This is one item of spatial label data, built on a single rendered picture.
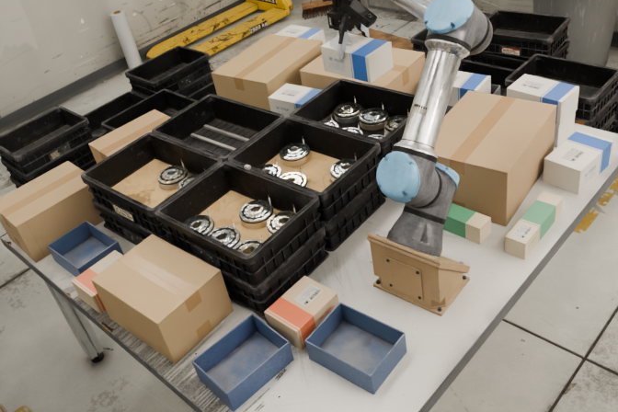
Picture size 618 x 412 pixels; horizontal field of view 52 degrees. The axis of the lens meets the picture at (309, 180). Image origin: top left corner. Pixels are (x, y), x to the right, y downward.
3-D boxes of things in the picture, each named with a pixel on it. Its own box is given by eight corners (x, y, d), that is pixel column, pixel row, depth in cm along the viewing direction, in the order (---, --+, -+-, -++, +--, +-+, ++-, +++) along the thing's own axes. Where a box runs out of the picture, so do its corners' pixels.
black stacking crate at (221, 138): (291, 144, 224) (286, 117, 217) (234, 188, 207) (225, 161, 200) (217, 120, 247) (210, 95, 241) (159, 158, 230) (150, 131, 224)
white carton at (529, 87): (577, 109, 216) (579, 85, 211) (559, 125, 210) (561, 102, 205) (523, 96, 229) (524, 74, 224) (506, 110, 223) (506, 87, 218)
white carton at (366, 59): (393, 67, 206) (391, 41, 201) (371, 83, 200) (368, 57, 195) (347, 56, 219) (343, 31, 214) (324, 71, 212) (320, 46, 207)
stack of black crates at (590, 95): (611, 155, 297) (623, 69, 271) (583, 188, 281) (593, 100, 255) (531, 133, 322) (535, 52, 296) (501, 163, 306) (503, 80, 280)
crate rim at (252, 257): (323, 203, 177) (321, 196, 176) (249, 268, 160) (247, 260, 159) (226, 165, 201) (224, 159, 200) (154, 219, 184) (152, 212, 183)
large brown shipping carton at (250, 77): (277, 73, 299) (268, 33, 287) (328, 82, 282) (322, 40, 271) (222, 114, 274) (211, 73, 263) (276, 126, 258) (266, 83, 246)
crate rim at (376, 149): (383, 150, 194) (383, 143, 193) (323, 202, 177) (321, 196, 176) (288, 121, 218) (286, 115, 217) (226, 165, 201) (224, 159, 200)
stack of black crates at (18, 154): (90, 173, 360) (60, 105, 334) (119, 189, 341) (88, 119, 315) (27, 211, 338) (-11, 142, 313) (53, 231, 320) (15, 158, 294)
